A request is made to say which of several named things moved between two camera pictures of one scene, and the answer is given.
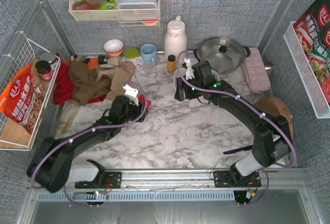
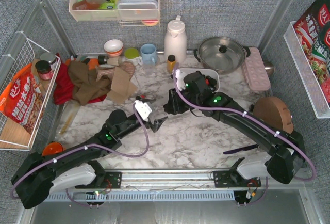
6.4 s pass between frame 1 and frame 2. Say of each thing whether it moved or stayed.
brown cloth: stayed
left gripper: moved
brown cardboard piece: stayed
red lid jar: stayed
